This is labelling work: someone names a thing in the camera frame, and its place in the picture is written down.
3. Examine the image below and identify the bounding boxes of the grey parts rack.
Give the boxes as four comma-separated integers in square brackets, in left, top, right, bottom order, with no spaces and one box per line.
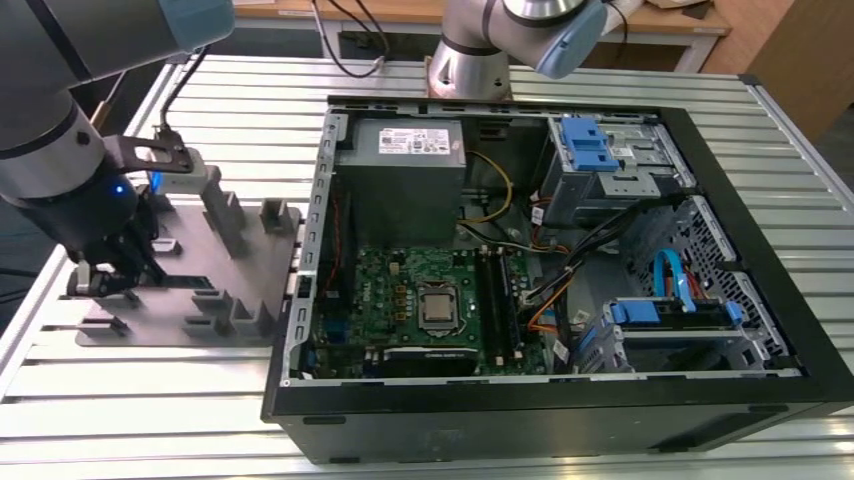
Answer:
[56,164,308,349]

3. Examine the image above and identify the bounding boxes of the grey power supply unit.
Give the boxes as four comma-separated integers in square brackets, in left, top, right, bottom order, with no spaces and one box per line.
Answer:
[332,117,468,251]

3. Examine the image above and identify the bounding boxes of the green motherboard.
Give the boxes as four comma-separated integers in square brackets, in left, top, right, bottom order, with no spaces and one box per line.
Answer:
[312,244,555,379]

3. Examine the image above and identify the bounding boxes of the CPU socket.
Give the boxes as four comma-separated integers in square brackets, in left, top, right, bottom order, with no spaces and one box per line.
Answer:
[413,280,467,337]

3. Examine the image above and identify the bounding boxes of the silver CPU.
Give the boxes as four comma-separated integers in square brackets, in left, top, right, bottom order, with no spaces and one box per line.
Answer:
[420,292,459,321]

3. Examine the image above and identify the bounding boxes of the black graphics card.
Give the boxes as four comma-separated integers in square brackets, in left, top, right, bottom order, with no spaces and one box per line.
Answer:
[379,345,481,379]

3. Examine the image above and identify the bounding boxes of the black PC case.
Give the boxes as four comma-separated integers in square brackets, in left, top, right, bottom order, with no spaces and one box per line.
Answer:
[257,92,854,464]

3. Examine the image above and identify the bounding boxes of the blue drive latch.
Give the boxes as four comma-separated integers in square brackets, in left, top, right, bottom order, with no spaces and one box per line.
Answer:
[559,115,623,172]

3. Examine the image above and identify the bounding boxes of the blue bay clip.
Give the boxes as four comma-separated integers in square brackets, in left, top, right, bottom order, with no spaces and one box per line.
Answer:
[578,324,626,374]

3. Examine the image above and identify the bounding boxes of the metal drive cage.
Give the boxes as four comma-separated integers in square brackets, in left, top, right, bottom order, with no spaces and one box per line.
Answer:
[539,117,692,229]

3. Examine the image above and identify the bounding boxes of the blue disk carrier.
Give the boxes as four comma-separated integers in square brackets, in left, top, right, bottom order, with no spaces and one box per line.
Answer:
[610,298,746,331]

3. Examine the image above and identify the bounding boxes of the metal disk bay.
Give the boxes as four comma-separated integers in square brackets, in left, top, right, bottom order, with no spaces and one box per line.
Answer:
[576,294,802,374]

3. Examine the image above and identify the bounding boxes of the wooden cabinet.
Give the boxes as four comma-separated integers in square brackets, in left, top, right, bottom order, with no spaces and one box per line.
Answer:
[703,0,854,146]

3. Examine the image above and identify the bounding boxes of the black camera bracket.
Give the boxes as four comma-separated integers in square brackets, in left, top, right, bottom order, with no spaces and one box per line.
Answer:
[102,134,195,174]

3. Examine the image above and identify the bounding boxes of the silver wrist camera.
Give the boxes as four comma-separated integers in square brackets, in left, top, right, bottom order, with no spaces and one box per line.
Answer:
[156,158,223,195]

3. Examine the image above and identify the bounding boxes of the black camera cable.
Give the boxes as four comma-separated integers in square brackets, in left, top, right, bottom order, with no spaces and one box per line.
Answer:
[159,42,212,139]

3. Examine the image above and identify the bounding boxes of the thin red wire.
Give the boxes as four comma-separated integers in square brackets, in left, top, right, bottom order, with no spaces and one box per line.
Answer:
[324,192,353,301]

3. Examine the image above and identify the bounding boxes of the wooden desk white frame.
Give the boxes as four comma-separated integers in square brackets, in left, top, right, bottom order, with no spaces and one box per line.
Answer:
[319,0,732,74]
[232,0,328,56]

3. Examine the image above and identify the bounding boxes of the grey hanging cable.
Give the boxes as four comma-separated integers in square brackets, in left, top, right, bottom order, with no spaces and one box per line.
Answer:
[311,0,401,79]

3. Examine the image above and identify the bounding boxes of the yellow wire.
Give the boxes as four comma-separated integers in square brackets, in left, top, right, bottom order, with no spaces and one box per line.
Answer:
[459,149,515,226]

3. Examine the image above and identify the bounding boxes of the orange wire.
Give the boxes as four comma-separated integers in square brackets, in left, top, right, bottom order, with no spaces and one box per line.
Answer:
[525,292,568,334]

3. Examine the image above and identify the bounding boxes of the black cable bundle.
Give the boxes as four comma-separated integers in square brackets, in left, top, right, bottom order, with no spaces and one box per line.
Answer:
[523,192,688,306]

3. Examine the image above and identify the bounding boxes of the blue SATA wire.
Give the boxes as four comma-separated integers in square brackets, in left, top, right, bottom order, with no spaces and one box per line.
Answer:
[651,248,699,314]

